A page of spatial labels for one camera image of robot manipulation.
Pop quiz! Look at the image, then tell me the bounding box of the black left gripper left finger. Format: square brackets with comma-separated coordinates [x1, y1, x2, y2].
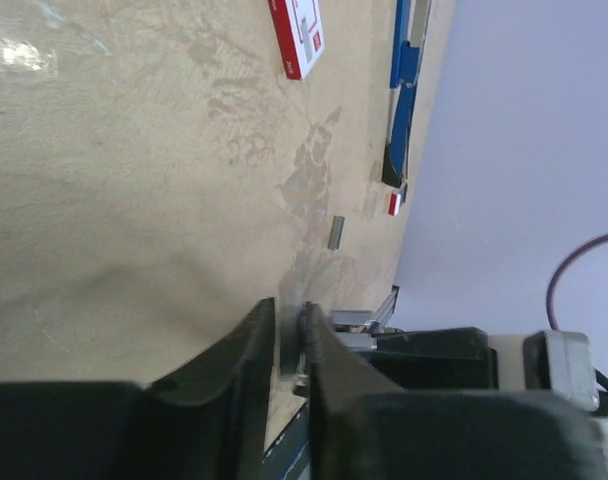
[0, 298, 275, 479]

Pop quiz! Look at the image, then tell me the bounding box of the staple strip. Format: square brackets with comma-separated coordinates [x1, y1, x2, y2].
[327, 216, 345, 250]

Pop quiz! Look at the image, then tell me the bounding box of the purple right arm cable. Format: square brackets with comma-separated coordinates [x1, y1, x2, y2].
[544, 231, 608, 331]

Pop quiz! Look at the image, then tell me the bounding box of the blue and black stapler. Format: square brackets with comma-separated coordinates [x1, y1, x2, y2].
[382, 0, 432, 188]

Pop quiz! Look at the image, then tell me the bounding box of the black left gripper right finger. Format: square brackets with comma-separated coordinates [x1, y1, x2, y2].
[301, 303, 608, 479]

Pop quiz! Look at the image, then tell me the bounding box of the aluminium frame rail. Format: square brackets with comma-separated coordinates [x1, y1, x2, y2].
[331, 285, 399, 333]

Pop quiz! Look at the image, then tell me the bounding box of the staple box tray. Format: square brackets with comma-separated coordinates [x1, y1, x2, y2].
[388, 183, 408, 217]

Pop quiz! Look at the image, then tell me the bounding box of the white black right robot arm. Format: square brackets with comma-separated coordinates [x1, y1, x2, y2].
[352, 327, 608, 419]

